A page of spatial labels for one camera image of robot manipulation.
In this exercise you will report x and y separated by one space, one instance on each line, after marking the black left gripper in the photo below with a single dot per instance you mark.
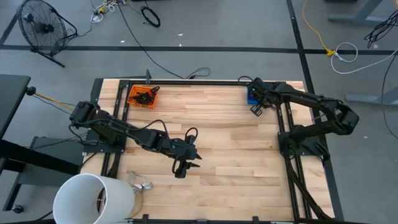
180 152

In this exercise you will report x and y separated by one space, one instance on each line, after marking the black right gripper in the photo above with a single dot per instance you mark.
264 95

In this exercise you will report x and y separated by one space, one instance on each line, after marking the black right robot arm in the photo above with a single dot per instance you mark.
311 101

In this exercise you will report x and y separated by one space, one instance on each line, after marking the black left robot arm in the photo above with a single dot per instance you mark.
118 127

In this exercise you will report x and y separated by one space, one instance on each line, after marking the orange plastic basket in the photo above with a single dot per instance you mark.
132 90

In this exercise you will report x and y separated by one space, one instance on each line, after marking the grey desk leg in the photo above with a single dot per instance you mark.
357 17
373 99

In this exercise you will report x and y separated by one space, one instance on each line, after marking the white cylindrical lampshade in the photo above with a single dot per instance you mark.
79 199

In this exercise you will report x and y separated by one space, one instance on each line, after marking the yellow stick black knob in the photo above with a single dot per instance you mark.
46 97

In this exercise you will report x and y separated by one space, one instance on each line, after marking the black caster wheel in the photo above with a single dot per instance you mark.
17 209

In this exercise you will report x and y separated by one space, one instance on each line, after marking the black desk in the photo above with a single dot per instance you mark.
12 99

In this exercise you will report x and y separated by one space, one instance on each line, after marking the black floor fan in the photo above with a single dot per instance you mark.
43 29

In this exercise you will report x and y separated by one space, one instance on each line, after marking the black aluminium table frame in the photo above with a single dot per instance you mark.
202 82

